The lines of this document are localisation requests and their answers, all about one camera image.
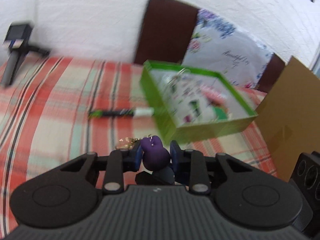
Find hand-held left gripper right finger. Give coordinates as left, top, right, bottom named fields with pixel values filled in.
left=170, top=141, right=251, bottom=196

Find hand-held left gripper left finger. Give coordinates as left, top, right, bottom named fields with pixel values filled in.
left=59, top=144, right=143, bottom=196

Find purple bunny keychain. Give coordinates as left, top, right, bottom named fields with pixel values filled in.
left=116, top=135, right=172, bottom=172

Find green shallow box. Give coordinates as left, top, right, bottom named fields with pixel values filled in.
left=139, top=60, right=258, bottom=143

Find black green marker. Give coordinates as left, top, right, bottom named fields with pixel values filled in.
left=88, top=107, right=155, bottom=118

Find green block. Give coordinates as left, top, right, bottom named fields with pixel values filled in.
left=212, top=106, right=229, bottom=120

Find large cardboard box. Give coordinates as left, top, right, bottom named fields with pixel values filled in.
left=255, top=56, right=320, bottom=183

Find plaid bed sheet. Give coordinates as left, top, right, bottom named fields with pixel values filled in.
left=0, top=55, right=278, bottom=233

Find floral pillow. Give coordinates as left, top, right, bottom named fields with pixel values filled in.
left=182, top=9, right=273, bottom=90

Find brown headboard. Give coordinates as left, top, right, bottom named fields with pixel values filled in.
left=134, top=0, right=286, bottom=93

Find black device on tripod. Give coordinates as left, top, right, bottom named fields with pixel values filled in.
left=1, top=22, right=51, bottom=88

